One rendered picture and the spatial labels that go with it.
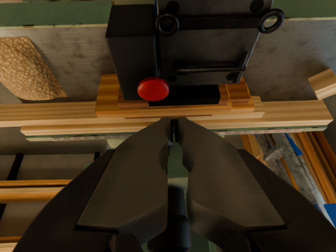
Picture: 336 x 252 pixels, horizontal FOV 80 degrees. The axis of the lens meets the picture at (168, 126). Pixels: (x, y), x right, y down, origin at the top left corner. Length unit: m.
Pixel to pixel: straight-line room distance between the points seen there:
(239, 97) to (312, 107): 0.19
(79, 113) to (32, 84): 0.09
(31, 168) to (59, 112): 2.77
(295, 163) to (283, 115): 0.67
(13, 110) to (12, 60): 0.14
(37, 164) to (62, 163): 0.32
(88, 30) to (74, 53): 0.05
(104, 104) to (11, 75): 0.14
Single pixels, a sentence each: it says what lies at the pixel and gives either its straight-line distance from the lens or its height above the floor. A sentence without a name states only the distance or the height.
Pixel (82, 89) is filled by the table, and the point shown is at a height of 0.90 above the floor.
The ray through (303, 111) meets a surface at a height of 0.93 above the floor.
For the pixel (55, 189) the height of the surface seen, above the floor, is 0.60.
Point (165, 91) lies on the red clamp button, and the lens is 0.19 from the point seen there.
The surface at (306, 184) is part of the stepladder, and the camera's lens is 1.09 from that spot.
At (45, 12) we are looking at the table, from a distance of 0.36.
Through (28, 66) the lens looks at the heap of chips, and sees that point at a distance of 0.36.
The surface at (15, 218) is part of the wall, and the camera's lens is 3.06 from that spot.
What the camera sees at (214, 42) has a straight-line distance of 0.19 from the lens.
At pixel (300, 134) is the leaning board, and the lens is 1.69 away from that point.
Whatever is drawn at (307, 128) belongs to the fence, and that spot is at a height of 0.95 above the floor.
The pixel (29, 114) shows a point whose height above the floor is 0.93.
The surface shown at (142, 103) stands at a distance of 0.29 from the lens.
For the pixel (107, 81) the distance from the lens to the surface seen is 0.35.
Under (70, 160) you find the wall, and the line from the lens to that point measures 3.02.
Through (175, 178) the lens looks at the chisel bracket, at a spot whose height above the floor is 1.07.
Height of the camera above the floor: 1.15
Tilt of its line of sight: 32 degrees down
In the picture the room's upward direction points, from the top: 178 degrees clockwise
